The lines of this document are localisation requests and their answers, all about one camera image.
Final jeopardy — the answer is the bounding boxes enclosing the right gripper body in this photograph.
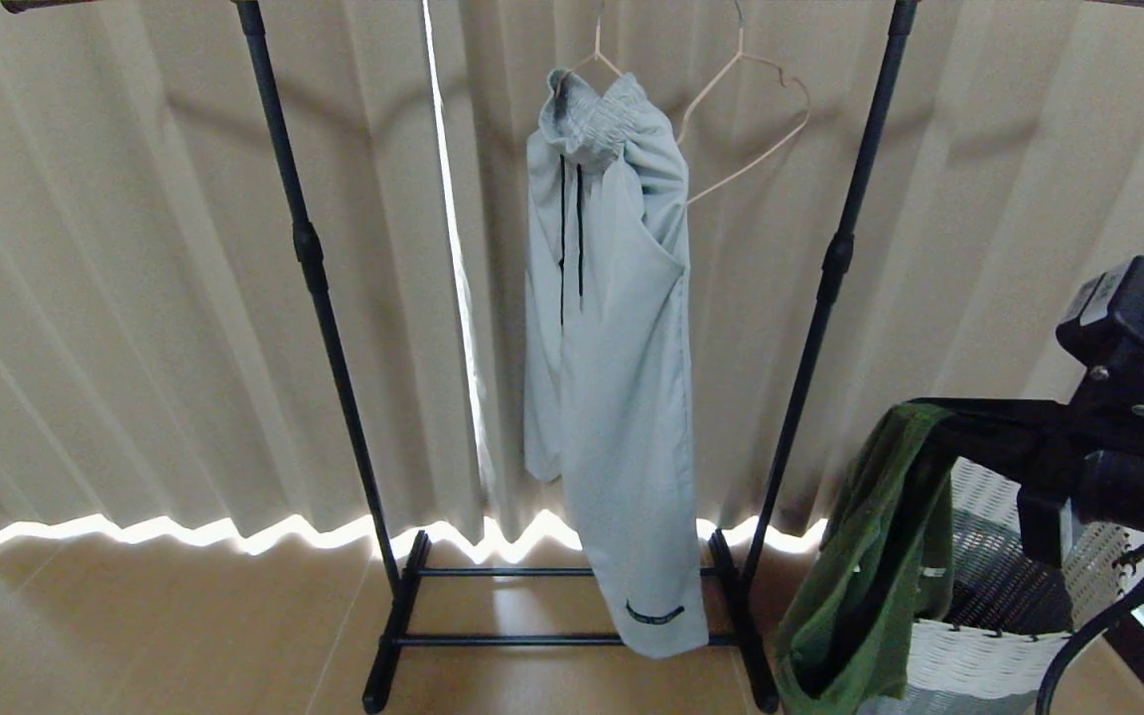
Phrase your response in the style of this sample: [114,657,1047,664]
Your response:
[1019,405,1144,569]

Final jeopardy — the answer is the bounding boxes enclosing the green garment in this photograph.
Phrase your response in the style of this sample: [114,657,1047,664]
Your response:
[776,402,960,715]

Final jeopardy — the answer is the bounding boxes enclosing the pale grey shorts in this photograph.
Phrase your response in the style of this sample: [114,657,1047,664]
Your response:
[522,68,710,659]

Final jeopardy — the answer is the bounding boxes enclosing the pink clothes hanger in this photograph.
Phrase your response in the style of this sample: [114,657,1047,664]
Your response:
[552,0,630,100]
[676,0,813,207]

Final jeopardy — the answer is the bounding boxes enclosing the white laundry basket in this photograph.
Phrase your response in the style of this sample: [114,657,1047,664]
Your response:
[855,457,1144,715]

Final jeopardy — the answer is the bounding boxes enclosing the black clothes rack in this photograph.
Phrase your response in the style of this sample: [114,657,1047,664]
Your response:
[1,0,1144,714]

